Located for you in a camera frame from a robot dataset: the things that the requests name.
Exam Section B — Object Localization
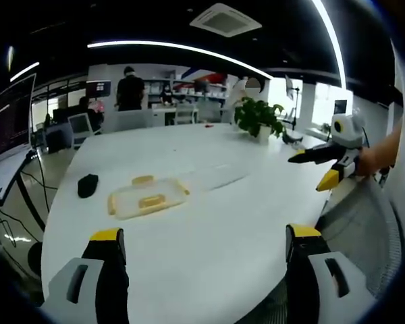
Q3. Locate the dark computer monitor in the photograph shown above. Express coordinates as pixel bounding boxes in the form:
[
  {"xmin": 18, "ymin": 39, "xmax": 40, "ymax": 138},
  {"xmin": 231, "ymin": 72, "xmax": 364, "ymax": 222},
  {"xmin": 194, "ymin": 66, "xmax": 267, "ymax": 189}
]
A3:
[{"xmin": 0, "ymin": 72, "xmax": 38, "ymax": 163}]

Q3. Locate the green potted plant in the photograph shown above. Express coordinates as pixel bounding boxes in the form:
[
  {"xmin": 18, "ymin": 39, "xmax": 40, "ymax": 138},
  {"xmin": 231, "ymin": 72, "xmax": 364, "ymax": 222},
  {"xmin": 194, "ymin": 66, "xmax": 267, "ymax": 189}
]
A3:
[{"xmin": 234, "ymin": 96, "xmax": 286, "ymax": 143}]

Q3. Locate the grey mesh office chair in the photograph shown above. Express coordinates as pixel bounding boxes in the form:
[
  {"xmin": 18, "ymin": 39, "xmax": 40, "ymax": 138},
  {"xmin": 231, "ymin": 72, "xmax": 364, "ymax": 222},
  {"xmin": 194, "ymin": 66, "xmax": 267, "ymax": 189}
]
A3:
[{"xmin": 318, "ymin": 174, "xmax": 405, "ymax": 300}]

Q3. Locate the short ceiling light strip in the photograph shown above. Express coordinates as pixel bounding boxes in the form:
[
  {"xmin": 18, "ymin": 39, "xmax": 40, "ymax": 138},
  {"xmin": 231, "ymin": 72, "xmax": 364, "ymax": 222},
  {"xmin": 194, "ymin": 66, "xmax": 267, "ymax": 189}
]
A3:
[{"xmin": 9, "ymin": 61, "xmax": 41, "ymax": 83}]

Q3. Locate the curved ceiling light strip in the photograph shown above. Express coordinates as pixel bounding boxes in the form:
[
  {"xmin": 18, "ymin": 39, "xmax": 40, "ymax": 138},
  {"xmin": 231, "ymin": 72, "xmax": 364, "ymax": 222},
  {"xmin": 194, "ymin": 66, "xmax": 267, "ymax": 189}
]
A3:
[{"xmin": 312, "ymin": 0, "xmax": 348, "ymax": 89}]

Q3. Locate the ceiling air conditioner vent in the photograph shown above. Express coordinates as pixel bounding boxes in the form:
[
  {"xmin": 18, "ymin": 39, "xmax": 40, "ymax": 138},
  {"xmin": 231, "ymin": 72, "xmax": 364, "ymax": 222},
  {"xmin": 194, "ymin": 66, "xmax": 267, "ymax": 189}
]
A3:
[{"xmin": 189, "ymin": 3, "xmax": 263, "ymax": 38}]

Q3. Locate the black desk stand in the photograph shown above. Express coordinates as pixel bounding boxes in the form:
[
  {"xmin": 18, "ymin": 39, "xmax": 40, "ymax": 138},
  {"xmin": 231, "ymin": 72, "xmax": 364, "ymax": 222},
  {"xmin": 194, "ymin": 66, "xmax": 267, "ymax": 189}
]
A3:
[{"xmin": 284, "ymin": 74, "xmax": 302, "ymax": 130}]

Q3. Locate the wall screen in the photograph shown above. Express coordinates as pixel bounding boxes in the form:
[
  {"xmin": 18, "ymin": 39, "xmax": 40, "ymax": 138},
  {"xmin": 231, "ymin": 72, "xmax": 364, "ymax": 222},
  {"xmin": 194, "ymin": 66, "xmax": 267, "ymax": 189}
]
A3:
[{"xmin": 86, "ymin": 80, "xmax": 112, "ymax": 99}]

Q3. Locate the white office chair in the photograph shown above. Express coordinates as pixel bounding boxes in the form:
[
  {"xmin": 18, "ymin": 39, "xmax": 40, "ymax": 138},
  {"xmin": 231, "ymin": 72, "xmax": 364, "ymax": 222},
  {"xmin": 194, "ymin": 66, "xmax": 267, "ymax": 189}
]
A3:
[{"xmin": 68, "ymin": 112, "xmax": 92, "ymax": 140}]

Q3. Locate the white side desk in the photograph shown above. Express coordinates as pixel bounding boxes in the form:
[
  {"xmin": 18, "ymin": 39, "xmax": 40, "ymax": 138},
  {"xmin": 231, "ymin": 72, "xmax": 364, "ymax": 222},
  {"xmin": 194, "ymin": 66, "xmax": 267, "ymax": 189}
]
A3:
[{"xmin": 0, "ymin": 151, "xmax": 38, "ymax": 207}]

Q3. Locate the long ceiling light strip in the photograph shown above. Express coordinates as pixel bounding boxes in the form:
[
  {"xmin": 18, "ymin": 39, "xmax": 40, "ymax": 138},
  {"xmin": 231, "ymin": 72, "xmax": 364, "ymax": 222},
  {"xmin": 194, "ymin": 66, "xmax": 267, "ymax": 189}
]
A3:
[{"xmin": 86, "ymin": 40, "xmax": 274, "ymax": 80}]

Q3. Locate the container lid with yellow latches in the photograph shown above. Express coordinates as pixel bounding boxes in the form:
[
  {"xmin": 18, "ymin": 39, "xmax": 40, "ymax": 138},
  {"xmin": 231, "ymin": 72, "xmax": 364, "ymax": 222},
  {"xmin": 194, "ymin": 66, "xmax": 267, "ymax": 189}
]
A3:
[{"xmin": 107, "ymin": 174, "xmax": 191, "ymax": 221}]

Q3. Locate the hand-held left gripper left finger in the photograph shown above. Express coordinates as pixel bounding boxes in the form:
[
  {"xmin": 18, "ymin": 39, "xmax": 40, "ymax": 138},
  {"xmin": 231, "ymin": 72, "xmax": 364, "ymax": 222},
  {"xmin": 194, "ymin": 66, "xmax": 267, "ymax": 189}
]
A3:
[{"xmin": 40, "ymin": 228, "xmax": 130, "ymax": 324}]

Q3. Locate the clear container lid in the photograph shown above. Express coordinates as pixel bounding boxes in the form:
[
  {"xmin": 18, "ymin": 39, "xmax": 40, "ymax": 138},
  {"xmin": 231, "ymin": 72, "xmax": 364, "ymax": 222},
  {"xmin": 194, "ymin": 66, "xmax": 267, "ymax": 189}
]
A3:
[{"xmin": 179, "ymin": 163, "xmax": 252, "ymax": 192}]

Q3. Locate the black cable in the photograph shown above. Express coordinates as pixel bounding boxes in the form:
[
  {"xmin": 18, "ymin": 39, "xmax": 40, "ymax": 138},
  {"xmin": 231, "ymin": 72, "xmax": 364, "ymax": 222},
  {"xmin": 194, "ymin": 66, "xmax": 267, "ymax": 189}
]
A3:
[{"xmin": 0, "ymin": 155, "xmax": 60, "ymax": 244}]

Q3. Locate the person's right hand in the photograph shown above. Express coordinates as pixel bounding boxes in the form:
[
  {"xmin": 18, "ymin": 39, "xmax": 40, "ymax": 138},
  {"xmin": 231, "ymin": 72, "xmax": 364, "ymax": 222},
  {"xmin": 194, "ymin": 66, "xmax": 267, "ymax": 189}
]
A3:
[{"xmin": 356, "ymin": 147, "xmax": 384, "ymax": 178}]

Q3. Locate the black cloth lump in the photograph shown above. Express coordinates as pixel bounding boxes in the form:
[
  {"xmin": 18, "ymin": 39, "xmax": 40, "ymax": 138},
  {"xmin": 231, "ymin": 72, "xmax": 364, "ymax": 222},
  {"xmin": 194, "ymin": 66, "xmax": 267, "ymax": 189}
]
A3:
[{"xmin": 77, "ymin": 173, "xmax": 100, "ymax": 199}]

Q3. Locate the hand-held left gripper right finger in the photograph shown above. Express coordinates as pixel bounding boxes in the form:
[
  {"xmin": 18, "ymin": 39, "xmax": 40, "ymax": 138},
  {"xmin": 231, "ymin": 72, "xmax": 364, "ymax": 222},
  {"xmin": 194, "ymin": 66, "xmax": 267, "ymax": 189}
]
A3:
[{"xmin": 285, "ymin": 223, "xmax": 377, "ymax": 324}]

